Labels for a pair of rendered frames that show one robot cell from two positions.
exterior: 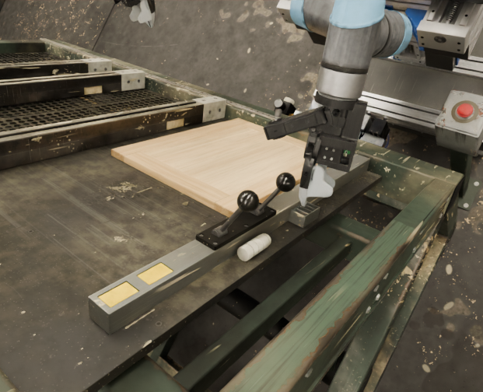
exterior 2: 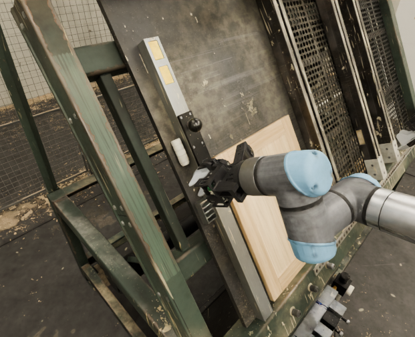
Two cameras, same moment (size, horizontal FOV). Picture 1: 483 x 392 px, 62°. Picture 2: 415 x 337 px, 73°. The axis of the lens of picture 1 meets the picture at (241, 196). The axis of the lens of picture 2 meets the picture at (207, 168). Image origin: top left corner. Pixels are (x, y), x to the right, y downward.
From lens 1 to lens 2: 0.55 m
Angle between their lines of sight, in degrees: 37
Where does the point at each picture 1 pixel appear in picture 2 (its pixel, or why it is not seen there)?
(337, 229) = (195, 245)
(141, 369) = (117, 58)
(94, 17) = not seen: outside the picture
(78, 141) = (295, 96)
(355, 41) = (274, 163)
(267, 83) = (400, 318)
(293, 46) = not seen: outside the picture
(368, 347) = (127, 281)
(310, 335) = (93, 122)
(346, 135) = (218, 183)
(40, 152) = (285, 71)
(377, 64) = not seen: outside the picture
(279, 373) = (75, 88)
